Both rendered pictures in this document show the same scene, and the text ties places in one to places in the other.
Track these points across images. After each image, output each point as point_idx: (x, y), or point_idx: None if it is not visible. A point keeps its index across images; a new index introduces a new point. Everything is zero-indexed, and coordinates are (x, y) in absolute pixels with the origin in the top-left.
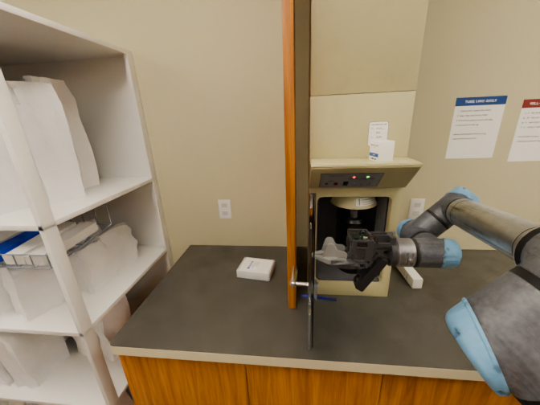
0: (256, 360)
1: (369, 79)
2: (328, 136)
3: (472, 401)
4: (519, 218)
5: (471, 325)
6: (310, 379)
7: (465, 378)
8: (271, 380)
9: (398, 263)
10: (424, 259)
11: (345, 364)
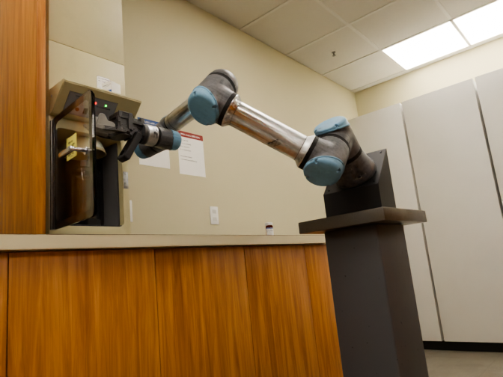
0: (33, 241)
1: (93, 46)
2: (65, 75)
3: (217, 280)
4: None
5: (198, 87)
6: (90, 280)
7: (207, 244)
8: (43, 290)
9: (149, 135)
10: (163, 133)
11: (126, 237)
